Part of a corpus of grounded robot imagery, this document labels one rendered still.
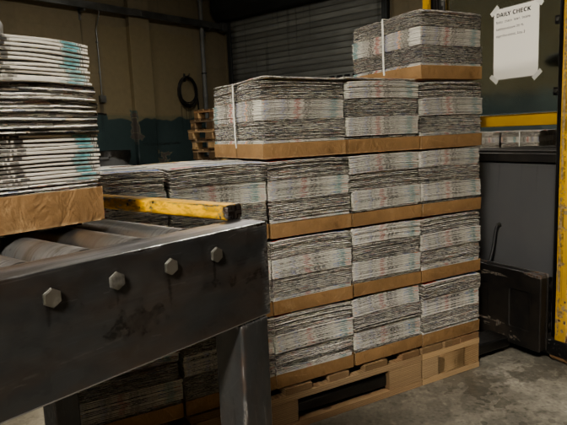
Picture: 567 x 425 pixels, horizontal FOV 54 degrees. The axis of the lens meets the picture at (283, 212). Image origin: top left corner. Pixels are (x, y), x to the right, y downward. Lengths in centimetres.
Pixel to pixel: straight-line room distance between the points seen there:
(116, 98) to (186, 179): 796
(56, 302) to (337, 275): 131
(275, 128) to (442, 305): 91
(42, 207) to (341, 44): 870
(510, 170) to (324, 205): 109
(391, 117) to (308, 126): 31
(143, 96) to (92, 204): 887
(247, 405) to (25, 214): 35
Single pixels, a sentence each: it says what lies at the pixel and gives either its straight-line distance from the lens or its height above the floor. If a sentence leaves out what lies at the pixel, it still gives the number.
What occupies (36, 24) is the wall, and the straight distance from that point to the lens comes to 894.
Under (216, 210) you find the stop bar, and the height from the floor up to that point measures 81.
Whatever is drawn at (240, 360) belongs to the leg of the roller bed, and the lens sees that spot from 70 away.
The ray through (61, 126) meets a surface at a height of 93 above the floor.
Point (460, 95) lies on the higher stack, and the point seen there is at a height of 101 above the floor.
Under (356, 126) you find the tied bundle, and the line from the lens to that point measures 175.
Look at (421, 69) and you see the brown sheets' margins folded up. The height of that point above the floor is 110.
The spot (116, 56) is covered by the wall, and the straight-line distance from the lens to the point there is 951.
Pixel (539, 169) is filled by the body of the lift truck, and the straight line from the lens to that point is 247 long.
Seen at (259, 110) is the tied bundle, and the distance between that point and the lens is 161.
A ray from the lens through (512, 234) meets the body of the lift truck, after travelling 258.
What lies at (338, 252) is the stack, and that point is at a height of 53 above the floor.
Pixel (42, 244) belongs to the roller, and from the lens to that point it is 66.
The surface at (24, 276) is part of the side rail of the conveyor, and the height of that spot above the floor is 80.
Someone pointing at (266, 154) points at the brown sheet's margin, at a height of 85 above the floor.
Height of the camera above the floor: 91
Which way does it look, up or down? 8 degrees down
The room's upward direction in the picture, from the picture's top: 2 degrees counter-clockwise
